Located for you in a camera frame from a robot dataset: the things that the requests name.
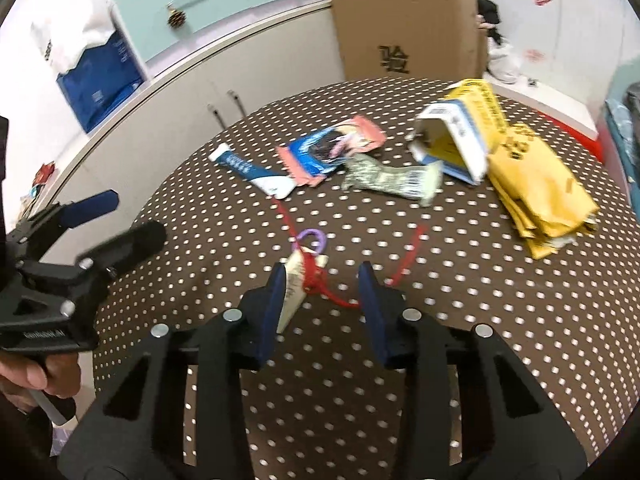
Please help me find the grey low cabinet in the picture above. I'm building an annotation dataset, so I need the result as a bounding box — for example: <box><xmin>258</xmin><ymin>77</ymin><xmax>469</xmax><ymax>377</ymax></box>
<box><xmin>37</xmin><ymin>0</ymin><xmax>344</xmax><ymax>263</ymax></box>

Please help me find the red covered bench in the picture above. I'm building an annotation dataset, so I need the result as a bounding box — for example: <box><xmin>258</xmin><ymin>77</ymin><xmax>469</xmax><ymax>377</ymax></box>
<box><xmin>484</xmin><ymin>72</ymin><xmax>604</xmax><ymax>162</ymax></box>

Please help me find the green crumpled wrapper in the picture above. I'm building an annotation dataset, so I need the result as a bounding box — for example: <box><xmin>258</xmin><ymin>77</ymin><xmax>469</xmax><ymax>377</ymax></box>
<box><xmin>342</xmin><ymin>154</ymin><xmax>444</xmax><ymax>207</ymax></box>

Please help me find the pink blue snack wrapper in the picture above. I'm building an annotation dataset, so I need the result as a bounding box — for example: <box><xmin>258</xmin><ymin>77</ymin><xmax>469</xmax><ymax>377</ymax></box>
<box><xmin>277</xmin><ymin>115</ymin><xmax>386</xmax><ymax>188</ymax></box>

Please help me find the person's left hand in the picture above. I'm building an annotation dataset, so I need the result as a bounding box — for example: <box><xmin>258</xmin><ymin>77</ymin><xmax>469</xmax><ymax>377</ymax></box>
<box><xmin>0</xmin><ymin>351</ymin><xmax>81</xmax><ymax>412</ymax></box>

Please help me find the left teal drawer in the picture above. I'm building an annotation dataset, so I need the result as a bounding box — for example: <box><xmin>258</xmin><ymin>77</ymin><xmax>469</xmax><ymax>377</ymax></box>
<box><xmin>114</xmin><ymin>0</ymin><xmax>248</xmax><ymax>62</ymax></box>

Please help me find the white shopping bag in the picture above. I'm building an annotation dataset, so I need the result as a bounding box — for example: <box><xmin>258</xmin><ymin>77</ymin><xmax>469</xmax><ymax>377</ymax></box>
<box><xmin>32</xmin><ymin>0</ymin><xmax>115</xmax><ymax>75</ymax></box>

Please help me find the yellow white blue carton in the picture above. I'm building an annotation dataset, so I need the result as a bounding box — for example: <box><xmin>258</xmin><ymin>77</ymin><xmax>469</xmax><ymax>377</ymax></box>
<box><xmin>406</xmin><ymin>79</ymin><xmax>509</xmax><ymax>185</ymax></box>

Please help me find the white blue tube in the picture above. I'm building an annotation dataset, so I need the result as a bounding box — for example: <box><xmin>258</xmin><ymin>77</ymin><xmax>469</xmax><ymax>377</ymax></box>
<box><xmin>208</xmin><ymin>143</ymin><xmax>296</xmax><ymax>200</ymax></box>

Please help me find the yellow smiley mailer bag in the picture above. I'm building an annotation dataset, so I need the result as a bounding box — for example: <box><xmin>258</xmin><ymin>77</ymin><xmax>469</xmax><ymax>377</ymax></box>
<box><xmin>488</xmin><ymin>124</ymin><xmax>599</xmax><ymax>260</ymax></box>

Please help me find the large cardboard box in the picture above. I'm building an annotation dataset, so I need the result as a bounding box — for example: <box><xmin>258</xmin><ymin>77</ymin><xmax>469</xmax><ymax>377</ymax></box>
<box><xmin>331</xmin><ymin>0</ymin><xmax>487</xmax><ymax>81</ymax></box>

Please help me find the brown polka dot tablecloth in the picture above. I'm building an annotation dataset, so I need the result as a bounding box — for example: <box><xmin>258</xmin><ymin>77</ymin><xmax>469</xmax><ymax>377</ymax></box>
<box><xmin>90</xmin><ymin>78</ymin><xmax>639</xmax><ymax>479</ymax></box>

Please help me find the blue paper bag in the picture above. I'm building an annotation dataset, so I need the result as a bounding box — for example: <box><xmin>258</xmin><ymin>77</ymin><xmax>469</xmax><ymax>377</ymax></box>
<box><xmin>56</xmin><ymin>30</ymin><xmax>143</xmax><ymax>133</ymax></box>

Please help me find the white plastic bag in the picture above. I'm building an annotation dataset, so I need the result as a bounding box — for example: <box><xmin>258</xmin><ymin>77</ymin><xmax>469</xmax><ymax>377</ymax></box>
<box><xmin>487</xmin><ymin>37</ymin><xmax>523</xmax><ymax>84</ymax></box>

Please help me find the tag with red string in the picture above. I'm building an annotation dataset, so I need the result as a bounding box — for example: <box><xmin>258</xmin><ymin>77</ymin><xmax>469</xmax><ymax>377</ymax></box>
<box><xmin>270</xmin><ymin>197</ymin><xmax>427</xmax><ymax>309</ymax></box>

